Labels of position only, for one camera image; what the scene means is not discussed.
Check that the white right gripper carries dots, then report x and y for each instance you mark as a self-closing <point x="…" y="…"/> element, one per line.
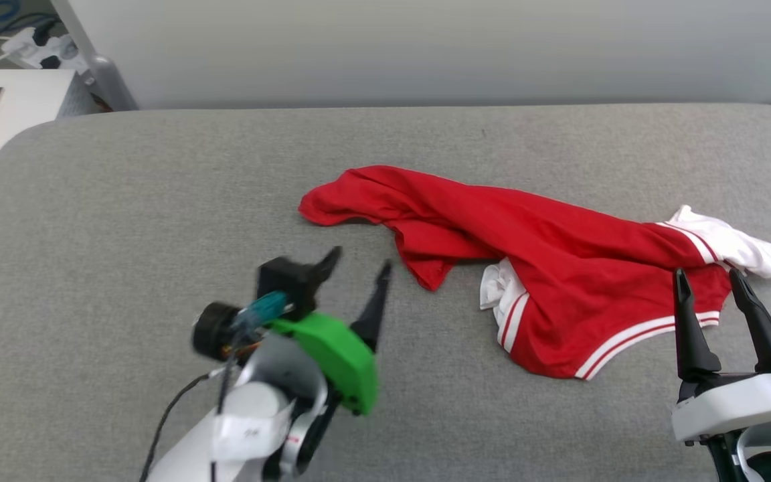
<point x="740" y="405"/>

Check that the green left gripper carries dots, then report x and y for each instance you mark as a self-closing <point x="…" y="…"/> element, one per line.
<point x="335" y="355"/>

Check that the red white basketball jersey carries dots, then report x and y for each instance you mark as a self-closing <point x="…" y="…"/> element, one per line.
<point x="559" y="268"/>

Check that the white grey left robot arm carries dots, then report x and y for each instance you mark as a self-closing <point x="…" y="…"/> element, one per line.
<point x="251" y="415"/>

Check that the white equipment box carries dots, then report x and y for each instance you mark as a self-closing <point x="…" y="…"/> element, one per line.
<point x="24" y="100"/>

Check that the white power strip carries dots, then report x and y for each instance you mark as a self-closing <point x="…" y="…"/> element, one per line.
<point x="44" y="50"/>

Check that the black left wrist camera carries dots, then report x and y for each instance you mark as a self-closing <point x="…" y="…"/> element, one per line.
<point x="285" y="281"/>

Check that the grey metal frame post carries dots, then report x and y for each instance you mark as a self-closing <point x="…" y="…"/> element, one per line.
<point x="101" y="73"/>

